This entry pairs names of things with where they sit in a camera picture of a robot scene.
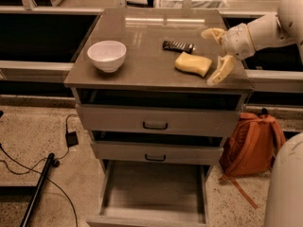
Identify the black floor cable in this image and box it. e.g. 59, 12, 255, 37
0, 113, 79, 227

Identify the yellow sponge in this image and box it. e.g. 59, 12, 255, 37
174, 52, 212, 77

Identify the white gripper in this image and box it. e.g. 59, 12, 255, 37
201, 24, 256, 85

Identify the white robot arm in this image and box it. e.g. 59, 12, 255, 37
201, 0, 303, 227

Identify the orange backpack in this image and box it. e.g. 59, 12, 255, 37
219, 108, 286, 209

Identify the top grey drawer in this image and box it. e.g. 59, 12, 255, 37
76, 104, 240, 137

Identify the white ceramic bowl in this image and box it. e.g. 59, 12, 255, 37
87, 41, 127, 73

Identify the grey drawer cabinet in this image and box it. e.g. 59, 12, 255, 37
63, 8, 254, 227

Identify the dark wrapped snack bar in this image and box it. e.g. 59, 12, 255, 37
162, 41, 194, 54

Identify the black pole on floor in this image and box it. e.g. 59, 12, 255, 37
20, 153, 55, 227

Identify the bottom grey drawer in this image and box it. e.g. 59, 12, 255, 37
86, 161, 209, 227

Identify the middle grey drawer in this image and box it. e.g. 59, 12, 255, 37
91, 141, 223, 166

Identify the grey drawer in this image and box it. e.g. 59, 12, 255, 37
91, 141, 223, 166
76, 104, 240, 137
86, 161, 209, 227

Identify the black power adapter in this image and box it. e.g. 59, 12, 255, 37
65, 131, 79, 148

